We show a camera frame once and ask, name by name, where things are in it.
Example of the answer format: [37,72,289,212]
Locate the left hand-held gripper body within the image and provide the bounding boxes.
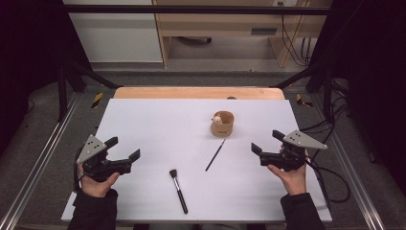
[74,134,132,184]

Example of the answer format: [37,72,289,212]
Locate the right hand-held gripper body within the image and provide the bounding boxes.
[259,129,328,173]

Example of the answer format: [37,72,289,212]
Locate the round wooden brush holder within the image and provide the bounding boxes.
[210,110,236,138]

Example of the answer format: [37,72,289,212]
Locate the black makeup brush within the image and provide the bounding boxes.
[169,169,190,215]

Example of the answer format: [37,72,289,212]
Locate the person's left hand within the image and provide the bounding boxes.
[78,164,121,198]

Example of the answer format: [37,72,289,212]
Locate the person's right hand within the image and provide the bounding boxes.
[267,159,309,196]

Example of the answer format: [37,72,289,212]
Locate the white table board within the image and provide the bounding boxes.
[60,98,333,223]

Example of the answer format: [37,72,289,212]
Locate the yellow black striped tape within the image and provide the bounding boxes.
[295,93,314,108]
[91,91,104,109]

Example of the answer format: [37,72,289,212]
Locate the thin black brush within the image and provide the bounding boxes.
[205,138,227,173]

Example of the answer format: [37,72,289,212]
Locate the white cabinet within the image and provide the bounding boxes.
[62,0,164,64]

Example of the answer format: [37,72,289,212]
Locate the light wooden desk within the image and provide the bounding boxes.
[152,0,333,69]

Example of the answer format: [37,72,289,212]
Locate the black floor cable bundle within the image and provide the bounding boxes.
[300,80,352,154]

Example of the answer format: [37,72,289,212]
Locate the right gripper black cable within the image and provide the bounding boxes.
[303,157,351,204]

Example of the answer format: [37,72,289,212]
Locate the aluminium floor rail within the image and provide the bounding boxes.
[0,92,82,230]
[310,95,386,230]

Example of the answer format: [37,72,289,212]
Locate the black frame strut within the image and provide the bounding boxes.
[274,60,334,123]
[56,60,123,123]

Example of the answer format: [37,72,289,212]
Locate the hanging black cables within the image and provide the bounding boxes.
[280,2,313,68]

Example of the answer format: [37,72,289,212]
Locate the black horizontal frame bar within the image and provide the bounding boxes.
[61,4,333,16]

